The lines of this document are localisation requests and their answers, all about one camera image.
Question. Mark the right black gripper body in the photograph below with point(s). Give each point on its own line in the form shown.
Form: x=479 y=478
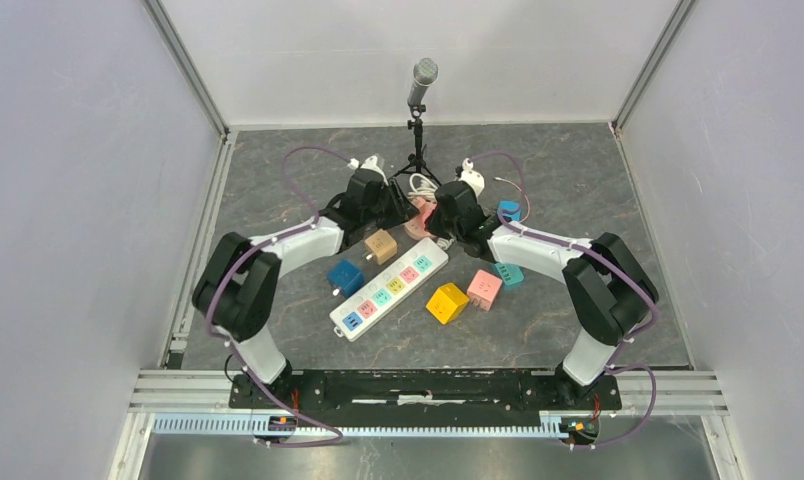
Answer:
x=438 y=225

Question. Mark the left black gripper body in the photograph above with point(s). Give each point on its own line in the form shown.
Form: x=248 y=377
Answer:
x=390 y=209

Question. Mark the beige cube plug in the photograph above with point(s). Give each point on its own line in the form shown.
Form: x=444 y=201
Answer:
x=381 y=247

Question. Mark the blue cube plug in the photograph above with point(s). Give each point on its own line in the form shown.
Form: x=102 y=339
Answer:
x=345 y=279

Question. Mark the pink cube plug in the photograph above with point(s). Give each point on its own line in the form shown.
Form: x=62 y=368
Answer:
x=483 y=290

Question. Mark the yellow cube plug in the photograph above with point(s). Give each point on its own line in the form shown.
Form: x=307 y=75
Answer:
x=447 y=302

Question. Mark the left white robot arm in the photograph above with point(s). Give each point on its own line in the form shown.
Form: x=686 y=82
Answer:
x=237 y=287

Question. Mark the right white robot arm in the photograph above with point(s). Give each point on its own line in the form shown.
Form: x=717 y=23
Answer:
x=612 y=295

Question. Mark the round pink socket base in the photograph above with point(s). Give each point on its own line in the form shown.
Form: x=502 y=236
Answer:
x=415 y=229

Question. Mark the pink adapter on round base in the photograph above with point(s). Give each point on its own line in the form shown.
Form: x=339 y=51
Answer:
x=425 y=208

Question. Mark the black tripod stand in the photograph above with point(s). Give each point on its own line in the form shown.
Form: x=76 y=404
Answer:
x=416 y=162

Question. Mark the teal power strip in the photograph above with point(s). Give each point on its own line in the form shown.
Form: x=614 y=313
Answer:
x=511 y=275

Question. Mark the white power strip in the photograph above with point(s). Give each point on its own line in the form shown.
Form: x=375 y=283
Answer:
x=379 y=296

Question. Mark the silver microphone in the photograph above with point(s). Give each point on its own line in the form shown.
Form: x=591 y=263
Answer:
x=425 y=73

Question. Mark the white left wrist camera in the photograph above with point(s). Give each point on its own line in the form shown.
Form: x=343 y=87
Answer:
x=369 y=164

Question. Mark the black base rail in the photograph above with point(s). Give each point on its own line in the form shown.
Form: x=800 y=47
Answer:
x=502 y=397

